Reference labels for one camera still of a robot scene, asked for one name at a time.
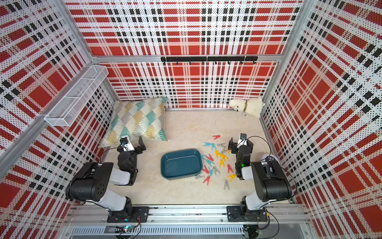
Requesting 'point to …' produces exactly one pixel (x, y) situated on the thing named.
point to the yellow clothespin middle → (217, 153)
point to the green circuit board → (129, 228)
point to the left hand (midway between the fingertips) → (136, 138)
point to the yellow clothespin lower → (232, 177)
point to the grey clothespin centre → (215, 169)
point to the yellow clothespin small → (221, 163)
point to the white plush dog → (254, 107)
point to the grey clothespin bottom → (226, 184)
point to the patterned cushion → (136, 117)
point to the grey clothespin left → (199, 176)
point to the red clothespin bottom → (207, 179)
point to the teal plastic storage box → (181, 164)
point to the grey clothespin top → (220, 145)
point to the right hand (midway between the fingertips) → (241, 138)
